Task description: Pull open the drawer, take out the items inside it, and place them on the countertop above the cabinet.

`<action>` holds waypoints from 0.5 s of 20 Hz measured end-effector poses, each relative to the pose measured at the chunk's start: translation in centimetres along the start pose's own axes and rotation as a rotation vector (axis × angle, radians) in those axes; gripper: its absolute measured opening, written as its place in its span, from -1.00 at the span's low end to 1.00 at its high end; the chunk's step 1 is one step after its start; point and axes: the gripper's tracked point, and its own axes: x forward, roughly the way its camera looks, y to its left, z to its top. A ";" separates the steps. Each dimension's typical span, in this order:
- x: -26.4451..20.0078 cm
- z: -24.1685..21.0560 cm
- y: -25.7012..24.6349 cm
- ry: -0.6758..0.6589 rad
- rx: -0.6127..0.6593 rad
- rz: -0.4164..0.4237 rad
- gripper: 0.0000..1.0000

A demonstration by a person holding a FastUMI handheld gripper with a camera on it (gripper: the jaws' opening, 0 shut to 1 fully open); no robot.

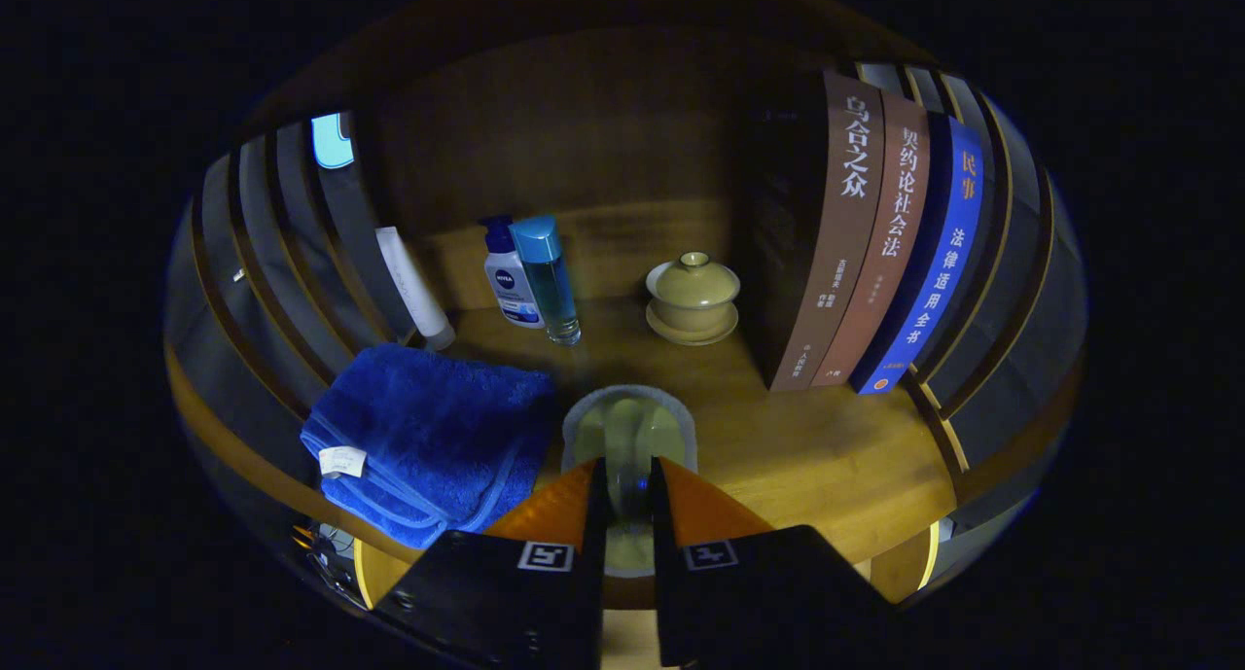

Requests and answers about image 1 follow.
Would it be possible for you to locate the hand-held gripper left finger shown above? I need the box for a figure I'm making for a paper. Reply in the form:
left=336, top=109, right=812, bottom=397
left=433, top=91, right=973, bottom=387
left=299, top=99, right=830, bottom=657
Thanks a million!
left=370, top=456, right=609, bottom=669

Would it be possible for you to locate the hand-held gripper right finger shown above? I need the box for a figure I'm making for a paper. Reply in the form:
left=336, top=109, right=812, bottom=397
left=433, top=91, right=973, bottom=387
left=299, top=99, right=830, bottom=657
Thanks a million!
left=650, top=456, right=901, bottom=669

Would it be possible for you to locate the sponge brush with yellow handle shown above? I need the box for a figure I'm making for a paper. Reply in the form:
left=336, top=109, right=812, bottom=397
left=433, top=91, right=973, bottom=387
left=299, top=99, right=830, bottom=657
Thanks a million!
left=561, top=385, right=699, bottom=579

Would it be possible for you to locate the wooden countertop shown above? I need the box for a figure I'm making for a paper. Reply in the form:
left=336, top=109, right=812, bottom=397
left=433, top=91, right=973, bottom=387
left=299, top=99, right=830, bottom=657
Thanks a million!
left=165, top=199, right=964, bottom=613

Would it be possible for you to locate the wooden cabinet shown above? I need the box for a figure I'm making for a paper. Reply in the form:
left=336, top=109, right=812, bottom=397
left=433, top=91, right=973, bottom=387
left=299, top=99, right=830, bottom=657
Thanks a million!
left=163, top=0, right=1088, bottom=613

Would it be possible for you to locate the blue towel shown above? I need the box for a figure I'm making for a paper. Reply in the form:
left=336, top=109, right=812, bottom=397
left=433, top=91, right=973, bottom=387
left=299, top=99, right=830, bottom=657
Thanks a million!
left=300, top=343, right=557, bottom=550

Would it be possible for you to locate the beige lidded teacup with saucer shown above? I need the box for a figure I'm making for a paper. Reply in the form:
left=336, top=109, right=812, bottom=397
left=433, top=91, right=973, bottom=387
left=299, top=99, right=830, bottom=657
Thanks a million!
left=645, top=251, right=741, bottom=347

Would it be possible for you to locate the white lotion bottle blue cap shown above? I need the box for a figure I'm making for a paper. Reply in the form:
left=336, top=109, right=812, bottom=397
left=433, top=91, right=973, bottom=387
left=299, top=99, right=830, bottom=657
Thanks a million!
left=480, top=216, right=546, bottom=330

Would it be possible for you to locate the teal clear bottle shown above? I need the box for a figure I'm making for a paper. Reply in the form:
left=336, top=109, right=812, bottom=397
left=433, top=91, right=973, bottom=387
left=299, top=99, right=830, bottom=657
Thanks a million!
left=510, top=215, right=583, bottom=346

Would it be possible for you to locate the white tube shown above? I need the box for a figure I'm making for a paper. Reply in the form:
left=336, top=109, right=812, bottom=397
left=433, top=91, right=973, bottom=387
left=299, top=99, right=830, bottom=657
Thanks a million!
left=375, top=226, right=456, bottom=351

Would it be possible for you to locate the dark brown book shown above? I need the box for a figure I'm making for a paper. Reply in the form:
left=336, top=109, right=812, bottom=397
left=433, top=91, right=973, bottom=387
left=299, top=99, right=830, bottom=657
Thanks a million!
left=739, top=67, right=886, bottom=392

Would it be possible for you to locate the reddish brown book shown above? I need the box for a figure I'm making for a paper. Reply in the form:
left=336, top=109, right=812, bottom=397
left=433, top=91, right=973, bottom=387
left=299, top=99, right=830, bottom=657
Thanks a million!
left=812, top=91, right=932, bottom=387

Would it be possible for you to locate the blue book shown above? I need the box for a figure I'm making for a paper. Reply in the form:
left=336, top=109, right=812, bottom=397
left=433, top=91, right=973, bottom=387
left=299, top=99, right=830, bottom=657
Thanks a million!
left=851, top=114, right=985, bottom=396

